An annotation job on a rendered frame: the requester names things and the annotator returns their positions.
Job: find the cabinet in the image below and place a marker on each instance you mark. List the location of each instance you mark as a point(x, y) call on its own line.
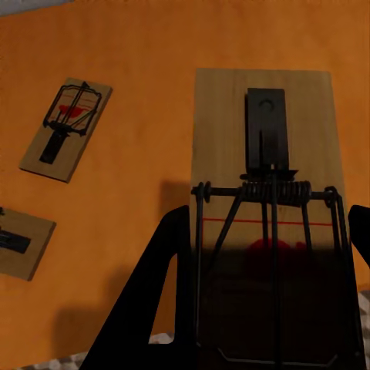
point(136, 167)

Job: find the mousetrap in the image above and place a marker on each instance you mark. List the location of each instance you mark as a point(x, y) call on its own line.
point(57, 147)
point(23, 240)
point(273, 273)

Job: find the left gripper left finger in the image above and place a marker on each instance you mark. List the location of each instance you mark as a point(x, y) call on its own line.
point(123, 341)

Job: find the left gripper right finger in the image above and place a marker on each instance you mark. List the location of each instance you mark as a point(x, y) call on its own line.
point(359, 222)

